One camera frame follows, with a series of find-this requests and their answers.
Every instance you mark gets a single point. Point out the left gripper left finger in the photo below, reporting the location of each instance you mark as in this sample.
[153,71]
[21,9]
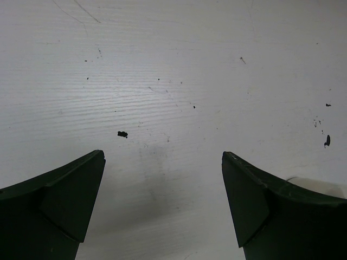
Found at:
[47,217]

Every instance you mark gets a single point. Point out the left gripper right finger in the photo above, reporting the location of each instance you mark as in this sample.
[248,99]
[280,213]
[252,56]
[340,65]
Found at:
[276,219]

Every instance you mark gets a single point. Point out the white powder jar black cap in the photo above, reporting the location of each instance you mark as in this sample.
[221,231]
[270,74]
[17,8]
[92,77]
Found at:
[322,187]

